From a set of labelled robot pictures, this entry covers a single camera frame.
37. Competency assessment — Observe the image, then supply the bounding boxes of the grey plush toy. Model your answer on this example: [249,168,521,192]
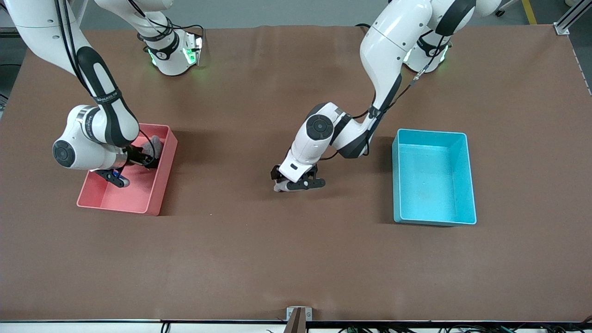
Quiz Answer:
[140,135,163,162]

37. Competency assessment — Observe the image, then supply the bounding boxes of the pink plastic box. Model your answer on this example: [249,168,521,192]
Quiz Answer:
[76,121,178,217]

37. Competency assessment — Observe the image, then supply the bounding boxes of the blue plastic box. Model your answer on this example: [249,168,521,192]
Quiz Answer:
[392,129,477,226]

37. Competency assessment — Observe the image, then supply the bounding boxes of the brown table cover mat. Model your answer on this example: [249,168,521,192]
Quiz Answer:
[0,24,592,322]

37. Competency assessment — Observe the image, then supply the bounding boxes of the metal base connector plate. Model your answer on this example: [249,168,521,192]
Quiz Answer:
[184,31,204,66]

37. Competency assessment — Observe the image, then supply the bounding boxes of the chair caster wheel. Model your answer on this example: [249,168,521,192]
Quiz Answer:
[495,0,522,18]

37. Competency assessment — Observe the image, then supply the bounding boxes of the black right base cable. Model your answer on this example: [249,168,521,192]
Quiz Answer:
[124,0,206,44]

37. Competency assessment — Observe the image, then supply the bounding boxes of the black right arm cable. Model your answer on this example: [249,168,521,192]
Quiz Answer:
[55,0,159,163]

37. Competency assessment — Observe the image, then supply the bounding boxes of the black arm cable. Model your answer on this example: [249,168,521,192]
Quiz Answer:
[55,0,159,163]
[319,28,454,162]

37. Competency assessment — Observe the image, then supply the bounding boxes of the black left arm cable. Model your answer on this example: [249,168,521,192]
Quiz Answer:
[319,28,454,162]

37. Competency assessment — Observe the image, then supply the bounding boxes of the metal table edge bracket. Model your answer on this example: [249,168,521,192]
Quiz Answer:
[285,306,313,333]

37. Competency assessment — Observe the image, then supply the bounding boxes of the aluminium frame profile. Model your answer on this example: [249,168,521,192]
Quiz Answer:
[553,0,592,36]

